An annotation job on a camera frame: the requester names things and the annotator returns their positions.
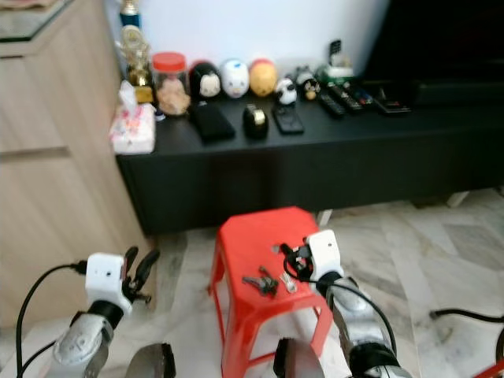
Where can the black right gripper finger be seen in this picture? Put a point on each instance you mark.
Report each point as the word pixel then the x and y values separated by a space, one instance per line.
pixel 286 253
pixel 302 246

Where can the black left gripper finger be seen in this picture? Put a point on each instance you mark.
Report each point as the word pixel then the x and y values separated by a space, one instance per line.
pixel 150 265
pixel 131 257

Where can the key bunch with black fob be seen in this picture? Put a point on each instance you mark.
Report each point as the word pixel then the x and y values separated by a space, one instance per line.
pixel 264 283

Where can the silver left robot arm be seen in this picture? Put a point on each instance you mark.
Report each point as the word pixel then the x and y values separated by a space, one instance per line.
pixel 83 346

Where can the red plastic stool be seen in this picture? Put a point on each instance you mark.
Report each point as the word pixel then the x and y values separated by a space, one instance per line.
pixel 252 236

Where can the dark robot left leg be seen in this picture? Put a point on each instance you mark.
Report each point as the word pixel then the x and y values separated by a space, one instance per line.
pixel 150 362

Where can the dark robot leg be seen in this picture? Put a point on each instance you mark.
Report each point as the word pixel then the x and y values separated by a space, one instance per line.
pixel 299 361
pixel 150 362

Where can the black tv console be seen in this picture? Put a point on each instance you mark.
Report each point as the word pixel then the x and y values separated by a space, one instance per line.
pixel 283 173

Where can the dark robot right leg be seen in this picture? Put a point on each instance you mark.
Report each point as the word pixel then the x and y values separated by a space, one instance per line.
pixel 299 361

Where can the light wooden cabinet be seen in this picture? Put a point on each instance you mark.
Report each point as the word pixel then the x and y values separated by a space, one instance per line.
pixel 47 197

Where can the black phone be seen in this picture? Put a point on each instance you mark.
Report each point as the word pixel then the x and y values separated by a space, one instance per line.
pixel 288 120

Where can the pink tissue pack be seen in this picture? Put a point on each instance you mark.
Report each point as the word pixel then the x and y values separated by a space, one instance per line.
pixel 132 130

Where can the black tape dispenser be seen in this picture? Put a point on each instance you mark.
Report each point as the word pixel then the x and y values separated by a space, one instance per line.
pixel 256 124

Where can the black remote control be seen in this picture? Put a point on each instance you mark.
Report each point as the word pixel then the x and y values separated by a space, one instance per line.
pixel 353 96
pixel 332 105

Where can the black wallet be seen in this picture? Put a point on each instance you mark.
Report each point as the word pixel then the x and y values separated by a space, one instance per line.
pixel 211 123

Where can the small panda figure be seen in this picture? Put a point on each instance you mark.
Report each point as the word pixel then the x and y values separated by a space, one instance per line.
pixel 286 91

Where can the small black white figure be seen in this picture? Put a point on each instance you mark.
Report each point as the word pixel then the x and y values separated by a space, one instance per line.
pixel 307 83

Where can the black flat box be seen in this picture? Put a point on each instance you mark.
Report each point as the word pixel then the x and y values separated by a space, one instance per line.
pixel 392 102

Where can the clear jar with red lid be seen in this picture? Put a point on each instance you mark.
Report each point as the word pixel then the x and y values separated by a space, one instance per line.
pixel 170 90

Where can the yellow round plush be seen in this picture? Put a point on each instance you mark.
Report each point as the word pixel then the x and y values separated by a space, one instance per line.
pixel 264 77

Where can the small green stand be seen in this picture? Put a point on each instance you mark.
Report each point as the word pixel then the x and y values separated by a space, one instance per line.
pixel 337 71

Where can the white round plush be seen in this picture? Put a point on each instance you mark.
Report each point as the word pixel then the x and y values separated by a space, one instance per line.
pixel 235 77

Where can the black penguin plush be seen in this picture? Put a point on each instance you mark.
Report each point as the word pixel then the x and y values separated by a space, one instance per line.
pixel 206 81

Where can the gold trophy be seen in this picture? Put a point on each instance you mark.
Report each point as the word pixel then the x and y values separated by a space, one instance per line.
pixel 135 51

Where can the black television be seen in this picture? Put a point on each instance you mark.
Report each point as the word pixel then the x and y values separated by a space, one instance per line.
pixel 441 39

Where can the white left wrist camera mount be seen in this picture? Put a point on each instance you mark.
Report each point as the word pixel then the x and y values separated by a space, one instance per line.
pixel 106 279

